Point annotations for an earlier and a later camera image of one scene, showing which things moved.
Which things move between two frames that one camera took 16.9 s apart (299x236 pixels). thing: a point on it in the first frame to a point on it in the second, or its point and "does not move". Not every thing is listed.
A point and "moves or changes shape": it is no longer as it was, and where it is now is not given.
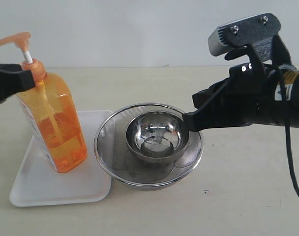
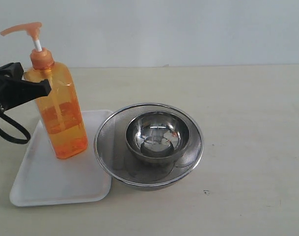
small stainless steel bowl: x=156 y=136 does not move
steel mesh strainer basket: x=116 y=161 does not move
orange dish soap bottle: x=50 y=109 moves or changes shape
